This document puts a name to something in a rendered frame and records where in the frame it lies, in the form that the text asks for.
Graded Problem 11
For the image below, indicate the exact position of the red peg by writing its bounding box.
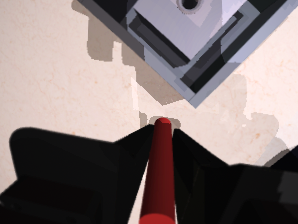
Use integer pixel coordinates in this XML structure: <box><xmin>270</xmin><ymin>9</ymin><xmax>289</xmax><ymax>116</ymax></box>
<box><xmin>138</xmin><ymin>117</ymin><xmax>176</xmax><ymax>224</ymax></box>

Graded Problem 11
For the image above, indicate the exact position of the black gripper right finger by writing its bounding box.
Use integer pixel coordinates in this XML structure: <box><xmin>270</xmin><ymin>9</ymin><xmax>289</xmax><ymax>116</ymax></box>
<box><xmin>172</xmin><ymin>128</ymin><xmax>298</xmax><ymax>224</ymax></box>

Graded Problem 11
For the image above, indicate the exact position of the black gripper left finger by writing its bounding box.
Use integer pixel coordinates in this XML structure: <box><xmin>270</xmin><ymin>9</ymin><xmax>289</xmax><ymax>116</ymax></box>
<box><xmin>9</xmin><ymin>124</ymin><xmax>155</xmax><ymax>224</ymax></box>

